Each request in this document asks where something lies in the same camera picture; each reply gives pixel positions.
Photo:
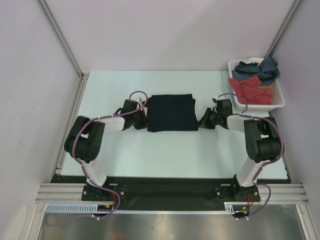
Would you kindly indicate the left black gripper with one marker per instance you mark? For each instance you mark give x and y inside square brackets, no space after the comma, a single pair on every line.
[144,122]

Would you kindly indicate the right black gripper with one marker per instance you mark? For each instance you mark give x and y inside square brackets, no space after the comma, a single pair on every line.
[205,122]

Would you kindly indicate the navy jersey tank top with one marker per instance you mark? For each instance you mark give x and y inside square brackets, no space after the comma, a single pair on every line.
[171,112]

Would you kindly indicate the blue-grey tank top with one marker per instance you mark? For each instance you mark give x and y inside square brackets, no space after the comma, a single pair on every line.
[267,71]

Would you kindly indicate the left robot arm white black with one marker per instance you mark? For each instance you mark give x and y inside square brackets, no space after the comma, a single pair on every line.
[85,138]

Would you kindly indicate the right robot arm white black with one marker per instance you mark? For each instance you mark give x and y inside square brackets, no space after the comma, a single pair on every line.
[263,141]

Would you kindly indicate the red tank top in basket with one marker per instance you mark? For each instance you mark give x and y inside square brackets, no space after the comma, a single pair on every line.
[252,92]

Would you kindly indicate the white cloth in basket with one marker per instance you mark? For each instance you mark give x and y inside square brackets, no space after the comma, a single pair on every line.
[255,60]

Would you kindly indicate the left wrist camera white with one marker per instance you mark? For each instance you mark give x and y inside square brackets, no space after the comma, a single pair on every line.
[139,100]

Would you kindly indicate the left aluminium frame post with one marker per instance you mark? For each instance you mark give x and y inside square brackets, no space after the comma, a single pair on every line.
[54,25]

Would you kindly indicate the aluminium frame post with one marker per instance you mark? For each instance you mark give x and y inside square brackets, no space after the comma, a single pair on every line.
[292,11]
[54,25]

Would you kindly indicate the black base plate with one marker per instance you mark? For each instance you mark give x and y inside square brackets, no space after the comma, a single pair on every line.
[169,181]

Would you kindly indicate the white slotted cable duct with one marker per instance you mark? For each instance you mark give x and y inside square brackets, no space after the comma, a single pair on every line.
[104,208]

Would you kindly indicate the right aluminium frame post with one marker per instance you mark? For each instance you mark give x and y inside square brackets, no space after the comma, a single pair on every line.
[292,11]

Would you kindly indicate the aluminium rail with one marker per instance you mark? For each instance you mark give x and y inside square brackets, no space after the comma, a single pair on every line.
[80,192]

